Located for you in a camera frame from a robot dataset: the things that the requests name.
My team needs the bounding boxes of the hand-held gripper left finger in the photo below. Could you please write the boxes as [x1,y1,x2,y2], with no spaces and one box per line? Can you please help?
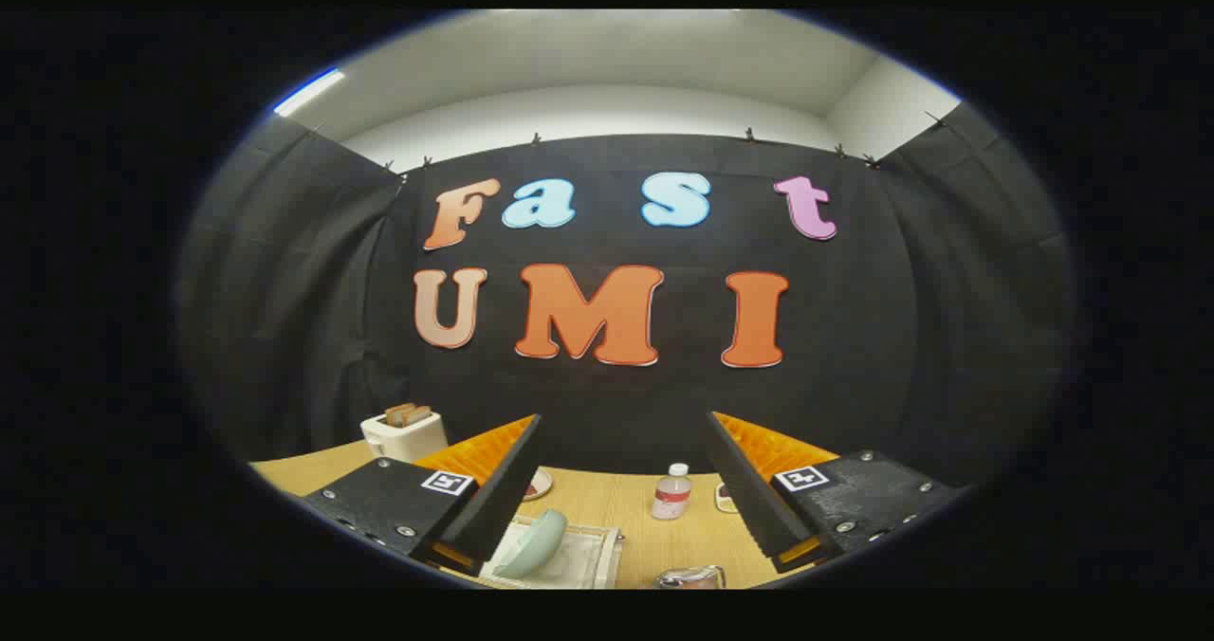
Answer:
[302,413,543,577]

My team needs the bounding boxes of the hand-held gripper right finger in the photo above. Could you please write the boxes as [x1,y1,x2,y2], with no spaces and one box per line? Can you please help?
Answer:
[703,411,961,575]

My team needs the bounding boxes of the white toaster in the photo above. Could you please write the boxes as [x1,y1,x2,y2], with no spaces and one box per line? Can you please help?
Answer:
[360,410,449,464]

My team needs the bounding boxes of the white wire dish rack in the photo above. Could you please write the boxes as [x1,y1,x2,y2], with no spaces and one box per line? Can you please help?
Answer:
[465,516,625,590]

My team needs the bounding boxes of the light green plate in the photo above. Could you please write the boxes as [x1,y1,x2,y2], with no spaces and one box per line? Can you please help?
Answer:
[493,508,568,580]

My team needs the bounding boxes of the metal wire basket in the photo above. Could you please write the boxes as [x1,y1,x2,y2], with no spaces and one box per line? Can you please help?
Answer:
[654,565,727,590]

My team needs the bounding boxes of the white drip tray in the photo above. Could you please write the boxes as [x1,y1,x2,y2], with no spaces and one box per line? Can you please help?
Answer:
[484,525,608,587]

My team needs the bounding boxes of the clear plastic water bottle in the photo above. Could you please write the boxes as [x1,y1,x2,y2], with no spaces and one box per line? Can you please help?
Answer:
[651,463,693,521]

